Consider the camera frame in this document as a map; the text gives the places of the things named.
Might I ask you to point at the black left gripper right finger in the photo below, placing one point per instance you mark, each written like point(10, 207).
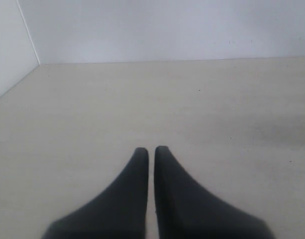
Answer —
point(186, 210)

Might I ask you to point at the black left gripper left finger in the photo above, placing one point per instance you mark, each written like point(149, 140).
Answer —
point(119, 212)

